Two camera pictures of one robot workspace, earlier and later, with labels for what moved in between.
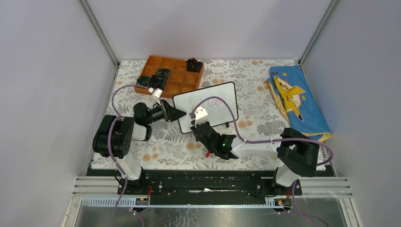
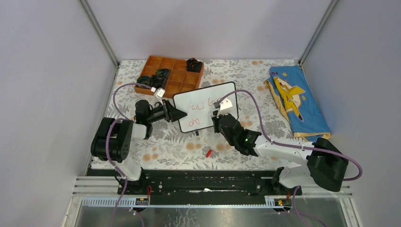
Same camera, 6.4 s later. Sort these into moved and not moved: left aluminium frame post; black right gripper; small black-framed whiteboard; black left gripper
Moved: black right gripper
Not moved: small black-framed whiteboard; left aluminium frame post; black left gripper
